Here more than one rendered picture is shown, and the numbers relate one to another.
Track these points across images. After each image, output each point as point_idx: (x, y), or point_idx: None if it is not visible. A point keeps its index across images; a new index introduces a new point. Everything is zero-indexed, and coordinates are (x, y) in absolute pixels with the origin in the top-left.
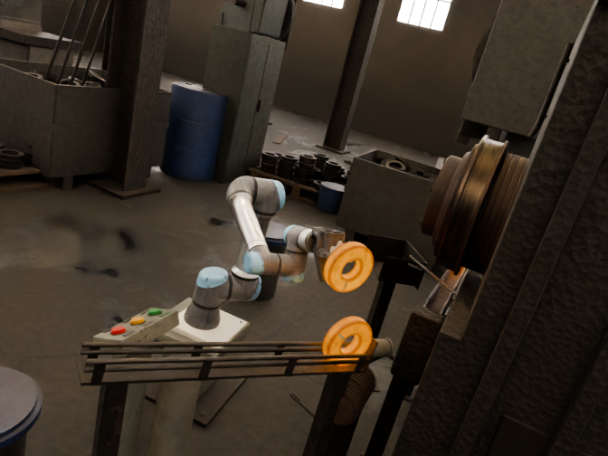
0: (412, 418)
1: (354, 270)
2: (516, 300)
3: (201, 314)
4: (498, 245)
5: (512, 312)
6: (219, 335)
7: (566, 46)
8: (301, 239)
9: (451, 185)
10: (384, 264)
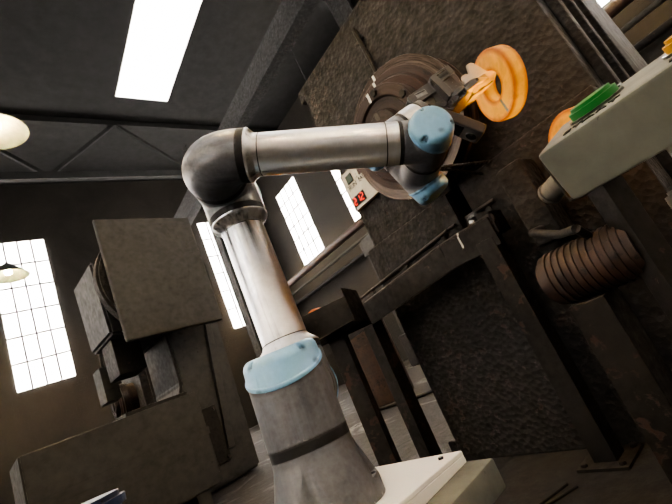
0: (658, 176)
1: (493, 98)
2: (583, 39)
3: (352, 451)
4: (543, 12)
5: (591, 45)
6: (405, 470)
7: (354, 31)
8: (415, 111)
9: (416, 77)
10: (346, 298)
